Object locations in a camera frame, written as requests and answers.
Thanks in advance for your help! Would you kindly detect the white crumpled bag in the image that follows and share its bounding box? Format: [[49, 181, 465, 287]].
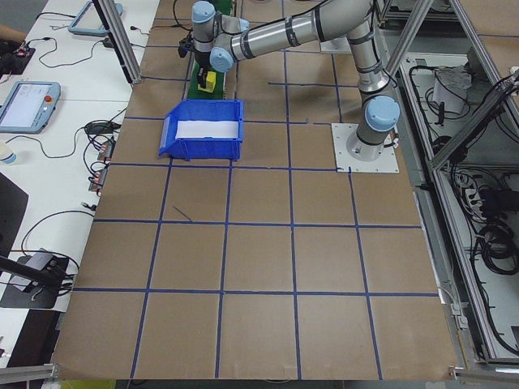
[[431, 66, 474, 116]]

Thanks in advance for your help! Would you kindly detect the black monitor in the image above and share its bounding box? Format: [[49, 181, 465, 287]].
[[0, 171, 31, 261]]

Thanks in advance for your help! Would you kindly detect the grey metal bracket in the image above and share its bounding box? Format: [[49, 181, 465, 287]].
[[448, 301, 472, 331]]

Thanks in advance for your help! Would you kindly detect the aluminium bar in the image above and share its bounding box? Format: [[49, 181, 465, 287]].
[[0, 362, 62, 384], [447, 364, 519, 384]]

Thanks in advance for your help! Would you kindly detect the blue plastic bin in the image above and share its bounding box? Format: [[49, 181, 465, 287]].
[[157, 99, 246, 163]]

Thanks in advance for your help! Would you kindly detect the black stand pole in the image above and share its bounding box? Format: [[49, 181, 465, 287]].
[[0, 254, 66, 289]]

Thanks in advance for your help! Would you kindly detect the blue grey teach pendant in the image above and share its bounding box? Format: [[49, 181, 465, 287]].
[[67, 0, 125, 37], [0, 80, 62, 135]]

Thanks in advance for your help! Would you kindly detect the person forearm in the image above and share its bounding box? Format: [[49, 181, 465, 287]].
[[0, 24, 28, 42]]

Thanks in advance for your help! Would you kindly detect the yellow block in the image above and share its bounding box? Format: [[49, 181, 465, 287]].
[[198, 71, 217, 93]]

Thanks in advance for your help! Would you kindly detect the black power adapter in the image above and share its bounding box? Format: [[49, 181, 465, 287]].
[[84, 121, 121, 135]]

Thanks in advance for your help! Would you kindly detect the green conveyor belt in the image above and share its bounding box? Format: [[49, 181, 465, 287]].
[[184, 0, 238, 101]]

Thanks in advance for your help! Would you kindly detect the white cable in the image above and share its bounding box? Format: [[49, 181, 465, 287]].
[[438, 280, 460, 306]]

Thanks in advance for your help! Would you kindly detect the metal bar frame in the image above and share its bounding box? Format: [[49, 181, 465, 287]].
[[375, 0, 519, 378]]

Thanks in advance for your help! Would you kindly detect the white power strip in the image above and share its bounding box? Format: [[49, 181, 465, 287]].
[[454, 173, 488, 222]]

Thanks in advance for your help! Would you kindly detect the small hub with orange plugs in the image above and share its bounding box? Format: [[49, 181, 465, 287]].
[[97, 139, 117, 164], [88, 167, 109, 194]]

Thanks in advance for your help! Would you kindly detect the black cable bundle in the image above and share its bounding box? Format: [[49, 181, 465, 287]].
[[471, 220, 519, 277]]

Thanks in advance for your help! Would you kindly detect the grey adapter box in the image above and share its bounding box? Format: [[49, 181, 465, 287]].
[[25, 250, 62, 271]]

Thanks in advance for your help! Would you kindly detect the aluminium post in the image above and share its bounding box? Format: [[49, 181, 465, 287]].
[[92, 0, 144, 85]]

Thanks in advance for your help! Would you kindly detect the black electronics board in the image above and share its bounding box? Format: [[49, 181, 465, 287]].
[[0, 45, 37, 76]]

